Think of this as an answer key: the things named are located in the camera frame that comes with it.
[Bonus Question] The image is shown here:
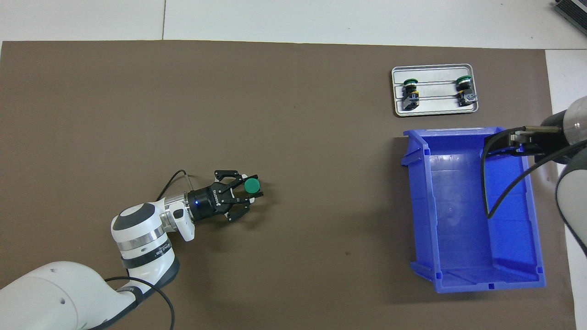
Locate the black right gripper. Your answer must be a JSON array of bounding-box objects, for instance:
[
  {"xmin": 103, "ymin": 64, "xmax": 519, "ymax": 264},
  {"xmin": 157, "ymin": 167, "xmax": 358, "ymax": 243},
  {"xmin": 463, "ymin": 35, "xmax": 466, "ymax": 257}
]
[{"xmin": 493, "ymin": 112, "xmax": 571, "ymax": 164}]

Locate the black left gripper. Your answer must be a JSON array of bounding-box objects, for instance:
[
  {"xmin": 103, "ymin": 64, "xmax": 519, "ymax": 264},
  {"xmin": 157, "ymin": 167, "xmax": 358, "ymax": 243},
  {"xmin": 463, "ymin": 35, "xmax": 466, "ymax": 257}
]
[{"xmin": 186, "ymin": 170, "xmax": 264, "ymax": 224}]

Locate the green push button switch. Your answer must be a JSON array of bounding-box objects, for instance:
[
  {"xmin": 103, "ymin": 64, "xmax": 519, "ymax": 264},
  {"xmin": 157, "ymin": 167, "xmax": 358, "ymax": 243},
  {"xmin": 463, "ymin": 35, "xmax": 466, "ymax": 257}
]
[{"xmin": 243, "ymin": 176, "xmax": 262, "ymax": 202}]

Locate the green push button silver terminal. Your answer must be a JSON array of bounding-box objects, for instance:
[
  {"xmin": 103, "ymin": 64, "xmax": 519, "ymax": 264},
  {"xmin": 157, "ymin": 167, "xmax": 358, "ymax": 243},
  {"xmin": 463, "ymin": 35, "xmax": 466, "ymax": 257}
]
[{"xmin": 455, "ymin": 75, "xmax": 478, "ymax": 108}]

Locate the green push button yellow terminal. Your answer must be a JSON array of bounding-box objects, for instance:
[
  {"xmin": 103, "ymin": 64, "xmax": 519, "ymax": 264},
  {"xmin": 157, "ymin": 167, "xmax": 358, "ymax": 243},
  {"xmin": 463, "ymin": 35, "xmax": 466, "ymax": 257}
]
[{"xmin": 403, "ymin": 78, "xmax": 421, "ymax": 112}]

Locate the brown table mat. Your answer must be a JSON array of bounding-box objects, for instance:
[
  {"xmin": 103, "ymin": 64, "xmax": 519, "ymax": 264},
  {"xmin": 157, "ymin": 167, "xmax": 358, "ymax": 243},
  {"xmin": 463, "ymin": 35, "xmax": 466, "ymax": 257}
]
[{"xmin": 0, "ymin": 40, "xmax": 577, "ymax": 330}]

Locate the grey metal tray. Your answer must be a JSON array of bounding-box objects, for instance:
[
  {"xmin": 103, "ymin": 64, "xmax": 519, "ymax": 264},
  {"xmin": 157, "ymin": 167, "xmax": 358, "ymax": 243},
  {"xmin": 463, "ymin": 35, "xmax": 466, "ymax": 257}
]
[{"xmin": 391, "ymin": 64, "xmax": 479, "ymax": 117}]

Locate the blue plastic storage bin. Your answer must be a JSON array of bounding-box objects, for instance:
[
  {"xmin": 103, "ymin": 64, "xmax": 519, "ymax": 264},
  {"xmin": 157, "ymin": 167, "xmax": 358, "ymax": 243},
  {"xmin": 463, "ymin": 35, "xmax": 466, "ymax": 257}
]
[{"xmin": 401, "ymin": 126, "xmax": 547, "ymax": 294}]

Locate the grey ribbed metal device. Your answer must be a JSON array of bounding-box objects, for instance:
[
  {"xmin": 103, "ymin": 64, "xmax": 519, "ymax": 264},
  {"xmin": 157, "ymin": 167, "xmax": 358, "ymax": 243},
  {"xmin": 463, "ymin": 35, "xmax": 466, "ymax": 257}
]
[{"xmin": 553, "ymin": 0, "xmax": 587, "ymax": 30}]

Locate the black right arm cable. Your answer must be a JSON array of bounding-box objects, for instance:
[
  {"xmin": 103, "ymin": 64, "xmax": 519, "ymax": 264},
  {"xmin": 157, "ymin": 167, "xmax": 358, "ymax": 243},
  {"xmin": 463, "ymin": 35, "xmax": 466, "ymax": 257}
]
[{"xmin": 482, "ymin": 126, "xmax": 587, "ymax": 220}]

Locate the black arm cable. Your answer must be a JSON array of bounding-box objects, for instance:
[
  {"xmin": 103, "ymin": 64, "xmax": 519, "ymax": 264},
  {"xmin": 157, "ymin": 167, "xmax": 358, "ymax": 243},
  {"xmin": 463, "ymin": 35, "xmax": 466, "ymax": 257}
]
[
  {"xmin": 103, "ymin": 170, "xmax": 189, "ymax": 330},
  {"xmin": 482, "ymin": 126, "xmax": 587, "ymax": 220}
]

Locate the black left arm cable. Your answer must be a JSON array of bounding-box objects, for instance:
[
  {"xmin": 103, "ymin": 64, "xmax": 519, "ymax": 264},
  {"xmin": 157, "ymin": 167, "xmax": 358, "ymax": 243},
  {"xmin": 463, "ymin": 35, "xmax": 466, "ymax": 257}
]
[{"xmin": 103, "ymin": 170, "xmax": 189, "ymax": 330}]

